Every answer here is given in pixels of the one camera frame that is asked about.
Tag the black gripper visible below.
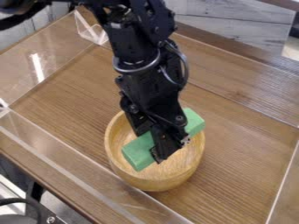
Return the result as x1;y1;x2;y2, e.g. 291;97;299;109
114;43;191;164

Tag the green rectangular block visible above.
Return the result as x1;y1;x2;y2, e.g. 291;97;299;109
121;108;205;172

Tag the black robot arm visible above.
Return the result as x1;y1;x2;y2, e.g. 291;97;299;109
0;0;189;162

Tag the brown wooden bowl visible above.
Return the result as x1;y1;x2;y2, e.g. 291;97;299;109
104;111;205;192

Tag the black table leg frame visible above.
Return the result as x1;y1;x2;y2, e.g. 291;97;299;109
25;181;68;224

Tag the clear acrylic tray wall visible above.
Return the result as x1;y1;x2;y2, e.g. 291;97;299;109
0;15;299;224

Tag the black cable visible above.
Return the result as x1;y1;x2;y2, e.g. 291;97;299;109
0;198;42;224

